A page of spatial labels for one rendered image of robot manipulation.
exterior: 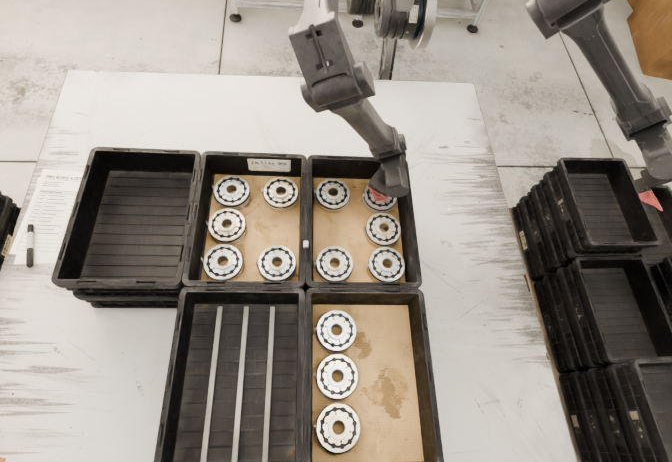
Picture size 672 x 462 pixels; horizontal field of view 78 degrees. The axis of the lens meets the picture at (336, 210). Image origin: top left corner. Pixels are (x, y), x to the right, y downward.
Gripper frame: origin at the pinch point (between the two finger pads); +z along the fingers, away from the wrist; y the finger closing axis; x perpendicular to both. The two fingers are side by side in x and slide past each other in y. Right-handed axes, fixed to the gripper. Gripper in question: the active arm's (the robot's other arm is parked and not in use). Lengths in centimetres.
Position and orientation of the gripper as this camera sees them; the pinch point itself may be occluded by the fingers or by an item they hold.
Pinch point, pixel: (381, 192)
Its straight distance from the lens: 125.8
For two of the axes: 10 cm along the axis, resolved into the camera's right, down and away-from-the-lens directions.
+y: 5.9, -6.9, 4.2
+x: -8.0, -5.5, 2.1
